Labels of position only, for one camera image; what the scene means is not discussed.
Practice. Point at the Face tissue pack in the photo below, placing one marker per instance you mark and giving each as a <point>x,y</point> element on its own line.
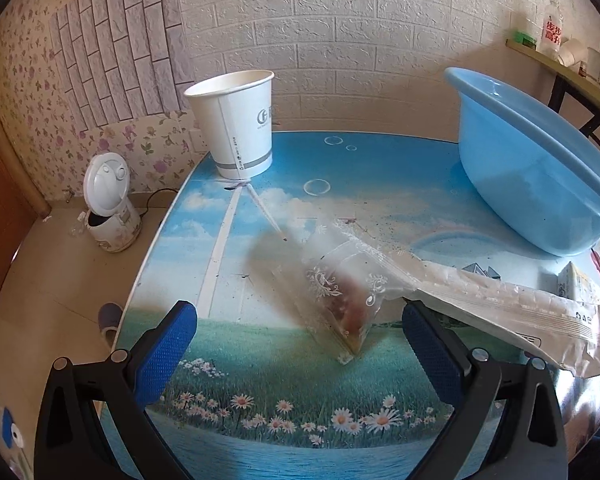
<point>576,285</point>

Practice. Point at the yellow folding side table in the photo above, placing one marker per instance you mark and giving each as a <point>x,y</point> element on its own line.
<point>567,82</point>

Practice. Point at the white paper cup on table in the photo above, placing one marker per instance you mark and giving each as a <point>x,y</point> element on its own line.
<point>234,113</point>

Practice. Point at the white electric rice cooker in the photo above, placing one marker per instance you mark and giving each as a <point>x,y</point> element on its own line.
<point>112,219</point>

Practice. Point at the light blue plastic basin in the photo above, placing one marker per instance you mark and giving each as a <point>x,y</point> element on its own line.
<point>537,172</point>

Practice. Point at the clear bottle red label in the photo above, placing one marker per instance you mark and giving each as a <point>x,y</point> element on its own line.
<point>551,32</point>

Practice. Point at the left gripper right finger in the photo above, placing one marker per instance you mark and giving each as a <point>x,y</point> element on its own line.
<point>529,441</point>

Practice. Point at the small green box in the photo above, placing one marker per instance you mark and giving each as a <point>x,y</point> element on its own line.
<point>524,39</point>

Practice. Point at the upright paper cup on shelf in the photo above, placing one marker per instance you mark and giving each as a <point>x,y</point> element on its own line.
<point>593,66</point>

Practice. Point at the long white paper wrapper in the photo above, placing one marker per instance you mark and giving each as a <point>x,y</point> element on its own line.
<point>561,331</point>

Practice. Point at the clear zip bag with food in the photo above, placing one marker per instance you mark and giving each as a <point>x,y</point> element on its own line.
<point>338,281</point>

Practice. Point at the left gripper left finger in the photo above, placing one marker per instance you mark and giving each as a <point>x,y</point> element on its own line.
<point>69,440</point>

